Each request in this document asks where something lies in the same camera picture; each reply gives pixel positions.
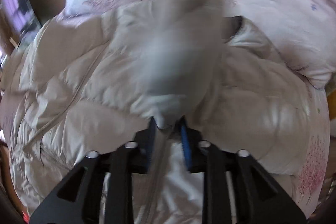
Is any white puffer down jacket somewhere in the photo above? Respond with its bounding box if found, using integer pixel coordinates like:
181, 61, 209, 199
1, 0, 310, 223

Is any pink floral bed sheet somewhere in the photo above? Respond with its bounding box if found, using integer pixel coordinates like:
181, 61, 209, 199
292, 81, 330, 217

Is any dark monitor screen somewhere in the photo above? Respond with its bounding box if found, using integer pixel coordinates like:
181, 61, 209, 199
1, 0, 42, 48

